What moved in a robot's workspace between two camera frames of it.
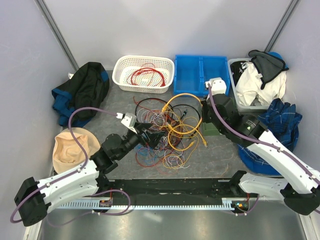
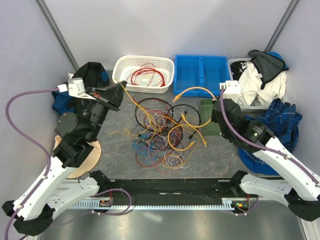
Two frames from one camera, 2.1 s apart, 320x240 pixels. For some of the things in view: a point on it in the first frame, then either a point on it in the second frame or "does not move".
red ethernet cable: x=140 y=69 does not move
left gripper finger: x=140 y=125 → x=116 y=87
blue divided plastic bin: x=191 y=73 does not move
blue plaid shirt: x=281 y=119 does not move
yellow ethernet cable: x=169 y=139 → x=177 y=96
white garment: x=249 y=86 does not move
